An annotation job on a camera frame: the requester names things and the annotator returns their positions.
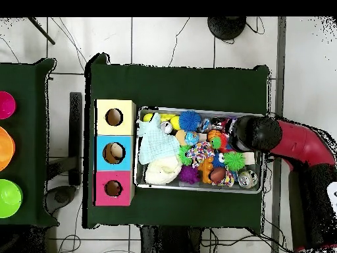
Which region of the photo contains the wooden box with three holes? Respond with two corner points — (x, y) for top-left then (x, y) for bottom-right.
(93, 99), (137, 207)

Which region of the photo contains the silver mesh bin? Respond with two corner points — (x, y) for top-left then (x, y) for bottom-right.
(133, 105), (267, 194)

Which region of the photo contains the mint knitted cloth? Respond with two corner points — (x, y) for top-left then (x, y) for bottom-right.
(136, 112), (182, 165)

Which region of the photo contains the blue spiky ball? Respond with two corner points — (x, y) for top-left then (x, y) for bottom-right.
(178, 109), (202, 132)

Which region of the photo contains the cream knitted cloth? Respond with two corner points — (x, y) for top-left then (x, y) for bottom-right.
(143, 155), (183, 185)

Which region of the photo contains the rainbow spiky caterpillar toy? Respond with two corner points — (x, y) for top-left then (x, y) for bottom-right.
(209, 133), (235, 154)

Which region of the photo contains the dark green table cloth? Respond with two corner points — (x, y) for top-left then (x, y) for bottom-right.
(82, 52), (271, 229)
(0, 57), (59, 228)

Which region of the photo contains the small brown football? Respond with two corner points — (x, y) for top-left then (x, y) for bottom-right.
(209, 167), (226, 184)

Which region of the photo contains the green spiky ball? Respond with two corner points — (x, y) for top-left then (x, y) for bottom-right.
(223, 150), (246, 173)

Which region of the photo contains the black upright panel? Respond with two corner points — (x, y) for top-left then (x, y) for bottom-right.
(68, 92), (83, 185)

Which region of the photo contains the grey black stand foot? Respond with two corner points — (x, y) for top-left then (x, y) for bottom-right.
(43, 184), (78, 215)

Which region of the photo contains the black round stand base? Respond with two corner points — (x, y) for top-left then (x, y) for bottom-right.
(207, 16), (247, 41)

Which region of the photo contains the orange bowl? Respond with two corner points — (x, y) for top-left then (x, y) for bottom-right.
(0, 126), (16, 172)

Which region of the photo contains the pink bowl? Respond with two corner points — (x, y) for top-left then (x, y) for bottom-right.
(0, 91), (17, 120)

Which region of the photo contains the thin black rod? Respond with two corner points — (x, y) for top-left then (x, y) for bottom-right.
(27, 16), (56, 45)

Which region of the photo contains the green bowl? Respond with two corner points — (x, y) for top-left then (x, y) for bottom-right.
(0, 179), (24, 219)

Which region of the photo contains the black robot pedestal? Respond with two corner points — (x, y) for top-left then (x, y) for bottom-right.
(139, 225), (203, 253)

